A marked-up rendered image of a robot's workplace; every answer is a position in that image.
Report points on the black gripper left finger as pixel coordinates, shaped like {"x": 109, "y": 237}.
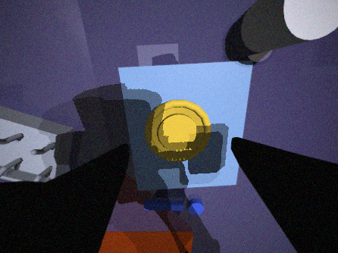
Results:
{"x": 71, "y": 212}

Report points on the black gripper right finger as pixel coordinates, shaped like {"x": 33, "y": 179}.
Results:
{"x": 301, "y": 193}

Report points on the grey dish rack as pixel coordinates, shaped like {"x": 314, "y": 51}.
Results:
{"x": 32, "y": 148}

